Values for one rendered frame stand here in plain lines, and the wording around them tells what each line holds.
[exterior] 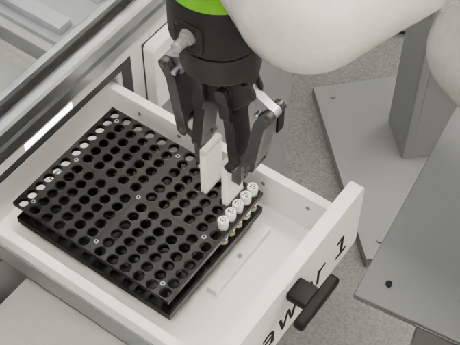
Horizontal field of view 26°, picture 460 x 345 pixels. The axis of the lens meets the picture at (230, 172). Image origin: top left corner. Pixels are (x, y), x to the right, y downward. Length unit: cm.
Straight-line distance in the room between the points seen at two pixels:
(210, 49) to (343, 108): 157
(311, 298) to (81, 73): 37
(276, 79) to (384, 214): 62
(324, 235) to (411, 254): 21
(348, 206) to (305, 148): 125
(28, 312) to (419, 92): 114
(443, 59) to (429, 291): 28
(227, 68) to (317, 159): 147
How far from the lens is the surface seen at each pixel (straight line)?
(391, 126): 234
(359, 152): 230
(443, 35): 117
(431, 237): 127
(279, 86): 170
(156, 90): 130
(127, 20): 120
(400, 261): 125
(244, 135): 96
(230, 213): 110
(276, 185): 116
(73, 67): 115
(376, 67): 253
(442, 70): 118
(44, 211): 114
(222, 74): 86
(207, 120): 97
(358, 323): 209
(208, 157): 101
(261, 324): 103
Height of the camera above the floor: 181
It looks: 52 degrees down
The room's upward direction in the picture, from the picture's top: straight up
